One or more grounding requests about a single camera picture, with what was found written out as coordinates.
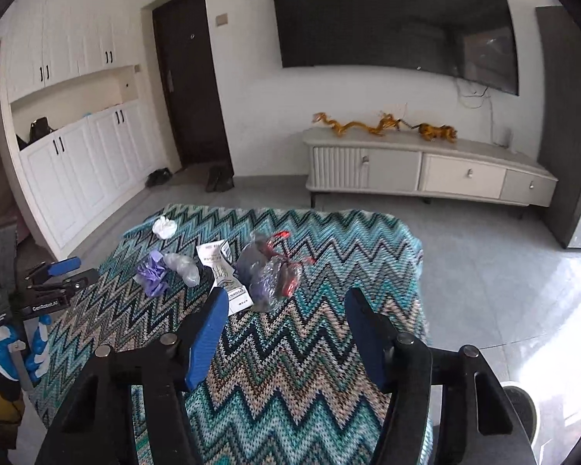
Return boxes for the clear plastic bag red ties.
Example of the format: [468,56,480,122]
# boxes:
[235,230,315,313]

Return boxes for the white round bin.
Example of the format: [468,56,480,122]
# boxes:
[501,382,540,446]

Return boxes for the dark boots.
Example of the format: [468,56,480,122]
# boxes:
[206,165,234,192]

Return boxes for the white tissue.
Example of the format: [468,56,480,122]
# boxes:
[152,215,177,239]

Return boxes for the black bag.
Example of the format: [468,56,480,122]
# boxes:
[17,117,54,151]

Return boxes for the clear plastic wrap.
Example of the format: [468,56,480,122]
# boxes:
[163,252,201,288]

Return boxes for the person's left forearm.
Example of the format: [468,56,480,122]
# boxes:
[0,341,26,449]

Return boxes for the grey white television console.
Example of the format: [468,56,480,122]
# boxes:
[303,126,559,221]

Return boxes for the golden tiger figurine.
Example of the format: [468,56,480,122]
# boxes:
[399,121,458,145]

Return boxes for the person's left hand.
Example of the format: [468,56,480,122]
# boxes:
[0,316,54,383]

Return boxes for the golden dragon figurine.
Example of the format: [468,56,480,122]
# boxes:
[312,110,402,137]

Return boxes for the dark brown door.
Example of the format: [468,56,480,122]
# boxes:
[152,0,234,175]

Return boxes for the dark low shoes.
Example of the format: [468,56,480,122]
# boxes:
[145,168,172,189]

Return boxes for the zigzag knitted blanket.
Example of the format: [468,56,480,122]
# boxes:
[29,203,434,465]

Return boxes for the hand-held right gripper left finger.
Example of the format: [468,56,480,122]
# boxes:
[35,287,230,465]

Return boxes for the television cable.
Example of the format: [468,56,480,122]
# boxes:
[454,77,509,146]

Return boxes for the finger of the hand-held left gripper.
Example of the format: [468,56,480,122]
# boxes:
[25,257,81,282]
[26,268,100,297]

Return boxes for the white base cabinets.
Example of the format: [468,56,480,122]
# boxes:
[12,102,170,260]

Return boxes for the white wall cabinets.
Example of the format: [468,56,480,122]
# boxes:
[0,0,136,102]

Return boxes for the purple wrapper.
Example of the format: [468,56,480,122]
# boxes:
[134,250,169,297]

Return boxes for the black wall television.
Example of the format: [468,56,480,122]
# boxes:
[268,0,520,96]

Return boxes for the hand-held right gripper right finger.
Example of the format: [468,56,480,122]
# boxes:
[344,287,538,465]

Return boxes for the white printed package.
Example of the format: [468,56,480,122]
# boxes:
[196,239,253,318]

